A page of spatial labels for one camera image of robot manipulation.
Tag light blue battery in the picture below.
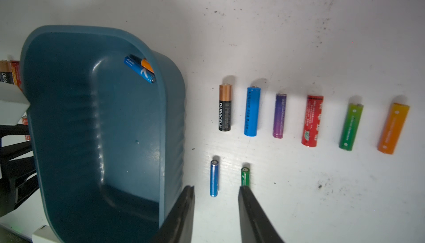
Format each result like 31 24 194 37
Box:
244 86 261 137

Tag orange battery row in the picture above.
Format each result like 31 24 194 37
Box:
377 103 410 154

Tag blue battery second row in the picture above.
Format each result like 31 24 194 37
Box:
210 159 219 197

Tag teal plastic storage box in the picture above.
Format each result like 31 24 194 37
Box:
21 25 185 243

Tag green battery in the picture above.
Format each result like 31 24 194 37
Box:
339 103 364 151

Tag blue white slim battery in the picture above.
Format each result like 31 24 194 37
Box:
124 56 156 84

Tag black copper battery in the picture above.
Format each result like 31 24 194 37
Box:
219 84 232 132

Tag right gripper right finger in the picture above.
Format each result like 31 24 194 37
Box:
238 186 284 243

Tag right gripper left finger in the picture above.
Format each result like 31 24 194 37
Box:
151 185 195 243

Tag purple battery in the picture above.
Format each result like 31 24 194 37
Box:
273 93 287 139

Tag red battery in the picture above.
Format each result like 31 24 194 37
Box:
302 95 324 147

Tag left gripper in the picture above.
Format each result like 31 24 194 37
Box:
1 141 39 216

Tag green battery second row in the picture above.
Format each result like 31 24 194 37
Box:
241 167 250 187

